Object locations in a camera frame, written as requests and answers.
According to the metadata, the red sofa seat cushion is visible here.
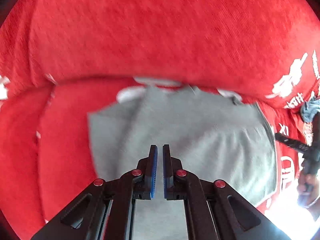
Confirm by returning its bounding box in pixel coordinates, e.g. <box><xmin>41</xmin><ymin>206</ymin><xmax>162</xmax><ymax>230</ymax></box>
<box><xmin>1</xmin><ymin>79</ymin><xmax>305</xmax><ymax>239</ymax></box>

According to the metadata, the grey knit sweater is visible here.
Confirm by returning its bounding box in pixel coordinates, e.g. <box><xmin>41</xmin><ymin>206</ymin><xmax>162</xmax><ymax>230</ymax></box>
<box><xmin>87</xmin><ymin>84</ymin><xmax>278</xmax><ymax>240</ymax></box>

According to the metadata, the person's right hand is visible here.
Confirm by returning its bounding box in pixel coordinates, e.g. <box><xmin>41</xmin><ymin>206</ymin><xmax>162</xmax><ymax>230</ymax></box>
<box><xmin>297</xmin><ymin>170</ymin><xmax>319</xmax><ymax>220</ymax></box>

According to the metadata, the crumpled blue-grey cloth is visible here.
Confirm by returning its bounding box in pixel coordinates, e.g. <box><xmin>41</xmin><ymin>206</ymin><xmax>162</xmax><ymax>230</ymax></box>
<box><xmin>300</xmin><ymin>96</ymin><xmax>320</xmax><ymax>123</ymax></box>

